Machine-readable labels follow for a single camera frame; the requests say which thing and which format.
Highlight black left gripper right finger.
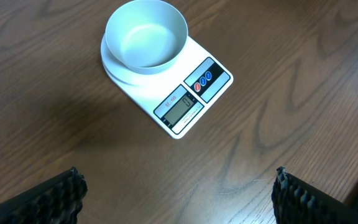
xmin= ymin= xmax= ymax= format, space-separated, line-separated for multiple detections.
xmin=272 ymin=166 xmax=358 ymax=224

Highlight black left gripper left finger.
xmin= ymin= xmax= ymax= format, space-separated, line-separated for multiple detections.
xmin=0 ymin=167 xmax=88 ymax=224

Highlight white digital kitchen scale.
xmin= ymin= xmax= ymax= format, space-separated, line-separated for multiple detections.
xmin=101 ymin=37 xmax=234 ymax=139

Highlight grey round bowl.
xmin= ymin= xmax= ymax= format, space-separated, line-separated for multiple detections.
xmin=104 ymin=0 xmax=188 ymax=75

